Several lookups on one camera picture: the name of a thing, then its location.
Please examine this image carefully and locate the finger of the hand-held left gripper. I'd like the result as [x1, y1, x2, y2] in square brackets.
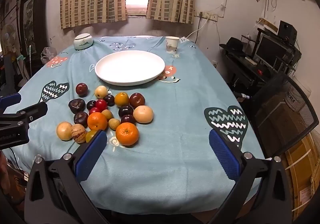
[0, 101, 48, 130]
[0, 93, 22, 114]

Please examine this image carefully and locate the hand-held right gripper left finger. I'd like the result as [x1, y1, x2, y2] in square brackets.
[24, 129, 110, 224]

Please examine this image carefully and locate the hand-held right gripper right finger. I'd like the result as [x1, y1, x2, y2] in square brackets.
[207, 129, 293, 224]

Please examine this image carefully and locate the yellow-green round fruit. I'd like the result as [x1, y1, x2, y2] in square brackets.
[85, 130, 98, 143]

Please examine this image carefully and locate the striped pepino melon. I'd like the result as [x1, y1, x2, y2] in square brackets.
[71, 124, 87, 144]

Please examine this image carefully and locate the orange mandarin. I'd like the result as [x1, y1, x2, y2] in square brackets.
[115, 122, 139, 146]
[87, 112, 108, 131]

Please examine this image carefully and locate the pale yellow round fruit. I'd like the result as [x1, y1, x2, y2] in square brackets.
[56, 121, 73, 141]
[94, 85, 108, 99]

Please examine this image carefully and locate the dark brown wrinkled fruit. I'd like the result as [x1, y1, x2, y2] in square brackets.
[73, 111, 89, 128]
[68, 98, 85, 114]

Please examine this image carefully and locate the tan longan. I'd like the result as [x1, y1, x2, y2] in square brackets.
[101, 109, 114, 122]
[108, 118, 122, 131]

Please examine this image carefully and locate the red-brown plum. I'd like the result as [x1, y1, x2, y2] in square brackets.
[75, 83, 89, 97]
[129, 93, 146, 108]

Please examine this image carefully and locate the orange-yellow round fruit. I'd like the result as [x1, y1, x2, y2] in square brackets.
[114, 92, 130, 107]

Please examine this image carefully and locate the beige round fruit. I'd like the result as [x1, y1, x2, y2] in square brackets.
[133, 105, 154, 124]

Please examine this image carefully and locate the white round plate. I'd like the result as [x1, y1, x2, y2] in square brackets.
[94, 50, 166, 86]

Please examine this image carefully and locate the clear plastic bag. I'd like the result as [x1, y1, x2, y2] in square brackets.
[41, 47, 57, 65]

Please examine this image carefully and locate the blue printed tablecloth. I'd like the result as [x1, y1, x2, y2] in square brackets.
[2, 36, 265, 214]

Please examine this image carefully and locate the black mesh office chair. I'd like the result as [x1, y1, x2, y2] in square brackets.
[246, 72, 319, 158]

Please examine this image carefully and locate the large cardboard box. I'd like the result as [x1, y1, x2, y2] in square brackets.
[285, 132, 320, 219]

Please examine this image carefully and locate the black computer desk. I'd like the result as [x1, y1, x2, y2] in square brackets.
[219, 28, 303, 95]

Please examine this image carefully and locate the dark framed painting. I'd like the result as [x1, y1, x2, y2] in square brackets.
[19, 0, 50, 55]

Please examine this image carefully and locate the white ceramic lidded jar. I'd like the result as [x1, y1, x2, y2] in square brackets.
[73, 33, 94, 51]

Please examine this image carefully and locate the black hat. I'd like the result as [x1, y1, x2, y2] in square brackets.
[219, 37, 247, 55]

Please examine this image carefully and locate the black computer monitor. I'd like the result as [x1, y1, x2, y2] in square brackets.
[253, 34, 290, 70]

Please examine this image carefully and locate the white paper cup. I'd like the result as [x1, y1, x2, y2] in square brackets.
[165, 36, 180, 54]

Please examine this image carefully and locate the flat tan box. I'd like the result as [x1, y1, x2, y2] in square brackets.
[257, 17, 278, 32]

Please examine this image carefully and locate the black speaker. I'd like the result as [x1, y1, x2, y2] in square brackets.
[277, 20, 297, 46]

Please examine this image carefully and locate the white power cable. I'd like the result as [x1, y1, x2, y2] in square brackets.
[185, 17, 209, 40]

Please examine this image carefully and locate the white wall power strip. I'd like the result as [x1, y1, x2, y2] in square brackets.
[194, 10, 219, 21]

